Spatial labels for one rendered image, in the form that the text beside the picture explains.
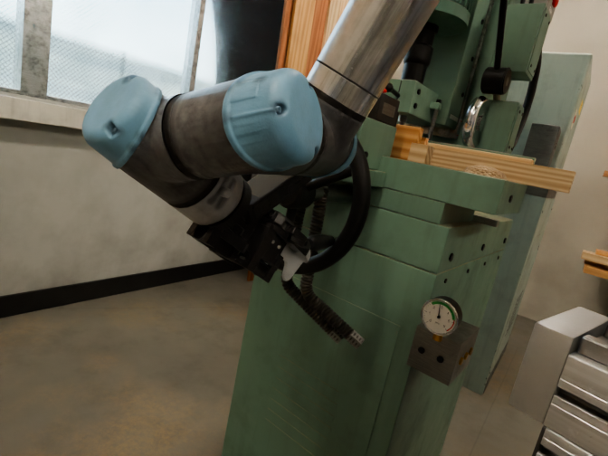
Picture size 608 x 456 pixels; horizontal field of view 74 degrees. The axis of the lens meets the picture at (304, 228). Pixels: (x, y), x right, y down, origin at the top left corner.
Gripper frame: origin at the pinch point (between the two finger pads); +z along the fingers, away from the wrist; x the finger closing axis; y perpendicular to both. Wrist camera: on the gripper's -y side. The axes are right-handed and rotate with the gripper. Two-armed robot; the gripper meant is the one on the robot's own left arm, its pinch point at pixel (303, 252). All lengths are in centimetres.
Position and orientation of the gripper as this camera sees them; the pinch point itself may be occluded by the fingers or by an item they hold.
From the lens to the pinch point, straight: 61.3
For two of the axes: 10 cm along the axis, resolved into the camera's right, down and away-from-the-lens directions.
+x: 7.7, 2.8, -5.8
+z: 4.3, 4.5, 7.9
